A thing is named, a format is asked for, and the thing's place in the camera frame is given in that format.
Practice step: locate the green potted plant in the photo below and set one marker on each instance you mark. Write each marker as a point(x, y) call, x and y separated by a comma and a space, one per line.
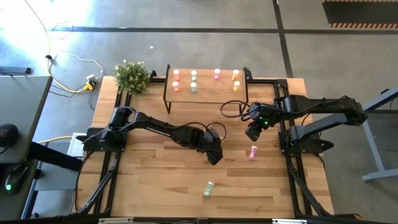
point(132, 77)

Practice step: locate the black mat striped edge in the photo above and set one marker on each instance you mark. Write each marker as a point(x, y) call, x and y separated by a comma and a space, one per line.
point(357, 12)

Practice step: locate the grey desk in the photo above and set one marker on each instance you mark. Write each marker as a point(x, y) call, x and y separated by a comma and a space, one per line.
point(21, 102)

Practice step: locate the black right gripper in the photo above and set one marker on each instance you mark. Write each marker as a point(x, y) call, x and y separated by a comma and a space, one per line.
point(262, 113)

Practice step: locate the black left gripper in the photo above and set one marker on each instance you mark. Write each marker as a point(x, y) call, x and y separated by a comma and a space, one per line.
point(208, 140)

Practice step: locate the magenta medicine bottle white cap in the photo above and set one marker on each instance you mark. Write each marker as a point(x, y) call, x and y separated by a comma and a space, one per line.
point(253, 152)
point(217, 73)

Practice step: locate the dark brown desk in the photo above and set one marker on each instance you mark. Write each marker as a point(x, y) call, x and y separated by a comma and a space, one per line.
point(12, 208)

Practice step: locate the yellow white power plug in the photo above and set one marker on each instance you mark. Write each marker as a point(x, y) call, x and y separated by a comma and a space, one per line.
point(90, 85)

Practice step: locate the black computer mouse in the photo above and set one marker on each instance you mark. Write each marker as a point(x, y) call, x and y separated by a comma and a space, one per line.
point(7, 135)
point(14, 182)

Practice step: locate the black desk support beam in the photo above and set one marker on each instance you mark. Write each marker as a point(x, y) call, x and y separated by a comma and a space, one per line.
point(53, 155)

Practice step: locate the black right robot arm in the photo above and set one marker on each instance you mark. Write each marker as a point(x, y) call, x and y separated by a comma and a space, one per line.
point(326, 104)

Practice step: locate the blue grey metal table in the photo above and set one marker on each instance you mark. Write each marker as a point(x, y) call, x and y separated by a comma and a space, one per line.
point(377, 175)

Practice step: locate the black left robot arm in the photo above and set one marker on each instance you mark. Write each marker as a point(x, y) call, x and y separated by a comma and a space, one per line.
point(161, 126)

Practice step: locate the black flat device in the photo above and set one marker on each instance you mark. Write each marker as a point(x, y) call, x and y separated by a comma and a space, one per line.
point(15, 71)

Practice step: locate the silver metal bracket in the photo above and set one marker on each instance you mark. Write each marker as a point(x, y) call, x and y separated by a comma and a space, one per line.
point(116, 220)
point(289, 221)

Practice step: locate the white box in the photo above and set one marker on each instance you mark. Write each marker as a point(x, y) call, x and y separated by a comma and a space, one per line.
point(74, 146)

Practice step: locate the salmon pink medicine bottle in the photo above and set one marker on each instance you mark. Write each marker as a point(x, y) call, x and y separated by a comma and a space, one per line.
point(176, 74)
point(176, 86)

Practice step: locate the wooden shelf black metal legs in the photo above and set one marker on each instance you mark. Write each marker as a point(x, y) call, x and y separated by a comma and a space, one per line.
point(214, 93)

